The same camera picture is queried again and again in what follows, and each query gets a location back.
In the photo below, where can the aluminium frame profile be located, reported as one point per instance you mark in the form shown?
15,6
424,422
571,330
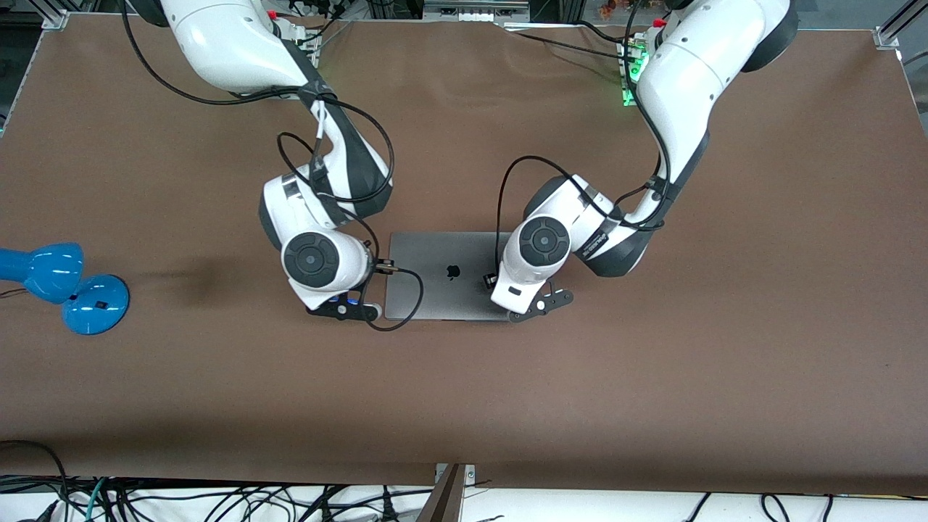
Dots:
54,14
888,36

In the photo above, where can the brown table mat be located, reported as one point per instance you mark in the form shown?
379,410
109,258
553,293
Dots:
652,377

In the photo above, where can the silver grey laptop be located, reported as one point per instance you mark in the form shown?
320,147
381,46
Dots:
435,268

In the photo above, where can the grey aluminium frame post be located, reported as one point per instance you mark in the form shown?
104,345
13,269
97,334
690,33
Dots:
444,504

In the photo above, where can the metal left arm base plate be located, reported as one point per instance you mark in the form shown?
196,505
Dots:
629,101

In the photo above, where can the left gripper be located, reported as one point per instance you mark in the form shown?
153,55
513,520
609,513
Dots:
491,279

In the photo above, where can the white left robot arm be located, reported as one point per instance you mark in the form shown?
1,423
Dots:
689,87

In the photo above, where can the grey power strip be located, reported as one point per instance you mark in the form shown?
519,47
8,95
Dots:
471,11

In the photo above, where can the blue desk lamp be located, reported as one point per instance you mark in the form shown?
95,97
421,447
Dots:
43,268

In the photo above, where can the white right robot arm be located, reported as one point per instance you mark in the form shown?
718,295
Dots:
217,43

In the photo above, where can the small orange object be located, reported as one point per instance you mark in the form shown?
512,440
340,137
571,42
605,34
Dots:
607,9

